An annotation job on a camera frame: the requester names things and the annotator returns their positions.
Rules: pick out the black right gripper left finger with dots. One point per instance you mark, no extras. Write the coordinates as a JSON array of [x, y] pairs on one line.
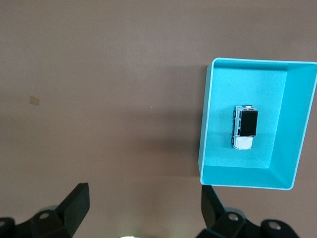
[[49, 223]]

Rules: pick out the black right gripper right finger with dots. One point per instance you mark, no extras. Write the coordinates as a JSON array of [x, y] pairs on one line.
[[223, 223]]

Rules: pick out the white jeep toy black roof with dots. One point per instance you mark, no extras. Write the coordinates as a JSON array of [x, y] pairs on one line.
[[247, 124]]

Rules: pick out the turquoise plastic bin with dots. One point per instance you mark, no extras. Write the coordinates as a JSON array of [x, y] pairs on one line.
[[284, 161]]

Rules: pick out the small brown tape square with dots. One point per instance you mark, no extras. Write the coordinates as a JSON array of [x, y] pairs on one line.
[[34, 100]]

